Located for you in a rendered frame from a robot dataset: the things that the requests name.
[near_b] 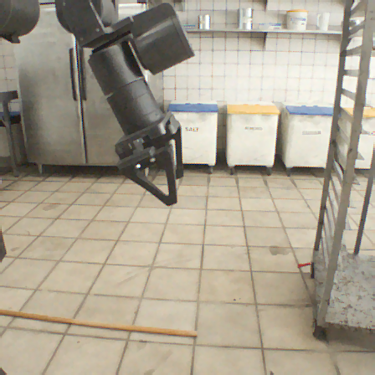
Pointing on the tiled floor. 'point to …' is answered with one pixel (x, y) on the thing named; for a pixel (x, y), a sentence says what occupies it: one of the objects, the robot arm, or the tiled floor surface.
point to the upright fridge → (69, 95)
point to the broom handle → (100, 324)
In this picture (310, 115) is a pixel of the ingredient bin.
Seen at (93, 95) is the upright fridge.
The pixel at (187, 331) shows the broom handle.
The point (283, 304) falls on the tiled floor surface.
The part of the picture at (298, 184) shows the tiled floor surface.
